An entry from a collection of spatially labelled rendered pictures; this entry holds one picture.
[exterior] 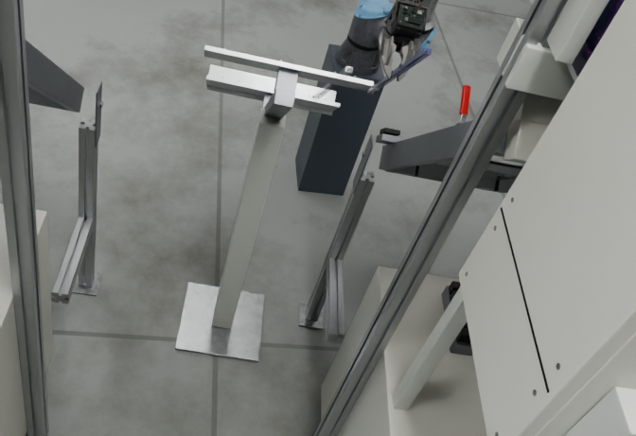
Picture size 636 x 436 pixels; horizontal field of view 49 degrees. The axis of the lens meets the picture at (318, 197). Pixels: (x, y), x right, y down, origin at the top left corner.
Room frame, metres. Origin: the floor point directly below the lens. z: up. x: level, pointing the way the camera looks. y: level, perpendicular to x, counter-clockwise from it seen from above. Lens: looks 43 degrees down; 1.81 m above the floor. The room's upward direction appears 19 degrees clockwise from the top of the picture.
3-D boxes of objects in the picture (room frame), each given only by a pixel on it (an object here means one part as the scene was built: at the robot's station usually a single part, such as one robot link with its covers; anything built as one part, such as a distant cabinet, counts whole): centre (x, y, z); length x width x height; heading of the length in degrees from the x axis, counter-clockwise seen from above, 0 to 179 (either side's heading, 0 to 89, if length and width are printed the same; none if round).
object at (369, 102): (2.05, 0.02, 0.27); 0.18 x 0.18 x 0.55; 18
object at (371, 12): (2.05, 0.02, 0.72); 0.13 x 0.12 x 0.14; 81
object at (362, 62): (2.05, 0.02, 0.60); 0.15 x 0.15 x 0.10
